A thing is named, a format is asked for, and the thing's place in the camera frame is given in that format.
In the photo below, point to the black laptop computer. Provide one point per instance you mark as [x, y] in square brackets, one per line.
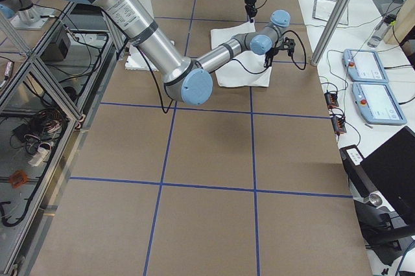
[389, 169]

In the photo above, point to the clear water bottle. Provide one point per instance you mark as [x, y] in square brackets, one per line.
[381, 29]

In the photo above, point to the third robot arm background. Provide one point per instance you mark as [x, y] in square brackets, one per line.
[24, 15]

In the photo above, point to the teach pendant tablet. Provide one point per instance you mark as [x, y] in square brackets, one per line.
[364, 66]
[377, 104]

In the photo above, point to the white long-sleeve printed shirt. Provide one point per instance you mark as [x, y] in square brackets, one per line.
[246, 68]

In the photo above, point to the right teach pendant tablet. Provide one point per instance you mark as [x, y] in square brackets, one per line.
[377, 104]

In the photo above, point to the aluminium frame post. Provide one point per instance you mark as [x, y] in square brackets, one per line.
[329, 30]

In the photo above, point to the left teach pendant tablet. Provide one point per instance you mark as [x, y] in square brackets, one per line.
[364, 66]

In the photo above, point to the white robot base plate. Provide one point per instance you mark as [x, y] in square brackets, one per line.
[139, 59]

